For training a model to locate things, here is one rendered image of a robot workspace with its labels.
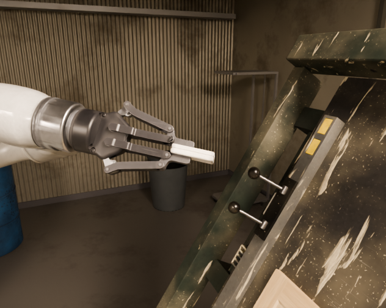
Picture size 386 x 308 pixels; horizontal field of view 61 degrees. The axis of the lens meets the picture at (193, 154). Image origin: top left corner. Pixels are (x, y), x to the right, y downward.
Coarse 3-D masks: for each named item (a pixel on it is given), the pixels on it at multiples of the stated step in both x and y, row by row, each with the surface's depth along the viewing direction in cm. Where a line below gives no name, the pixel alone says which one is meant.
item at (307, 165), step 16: (336, 128) 96; (320, 144) 96; (304, 160) 98; (320, 160) 97; (304, 176) 96; (288, 208) 97; (256, 240) 100; (272, 240) 98; (256, 256) 97; (240, 272) 100; (256, 272) 99; (224, 288) 102; (240, 288) 98; (224, 304) 99
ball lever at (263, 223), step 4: (228, 204) 99; (232, 204) 98; (236, 204) 98; (228, 208) 98; (232, 208) 97; (236, 208) 97; (240, 208) 98; (232, 212) 98; (236, 212) 98; (240, 212) 99; (244, 212) 99; (248, 216) 98; (252, 216) 98; (256, 220) 98; (264, 220) 98; (260, 224) 98; (264, 224) 98; (264, 228) 98
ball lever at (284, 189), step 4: (252, 168) 97; (256, 168) 97; (248, 172) 98; (252, 172) 97; (256, 172) 97; (252, 176) 97; (256, 176) 97; (260, 176) 98; (264, 180) 98; (268, 180) 98; (272, 184) 98; (276, 184) 98; (280, 188) 98; (284, 188) 97; (288, 188) 97; (280, 192) 98; (284, 192) 97
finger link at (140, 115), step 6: (126, 102) 55; (126, 108) 55; (132, 108) 55; (132, 114) 55; (138, 114) 55; (144, 114) 55; (144, 120) 55; (150, 120) 54; (156, 120) 54; (156, 126) 54; (162, 126) 54; (168, 126) 54; (168, 132) 54
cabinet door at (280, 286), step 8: (280, 272) 91; (272, 280) 91; (280, 280) 89; (288, 280) 87; (264, 288) 92; (272, 288) 90; (280, 288) 88; (288, 288) 86; (296, 288) 84; (264, 296) 91; (272, 296) 89; (280, 296) 87; (288, 296) 85; (296, 296) 83; (304, 296) 82; (256, 304) 92; (264, 304) 90; (272, 304) 88; (280, 304) 87; (288, 304) 84; (296, 304) 83; (304, 304) 81; (312, 304) 79
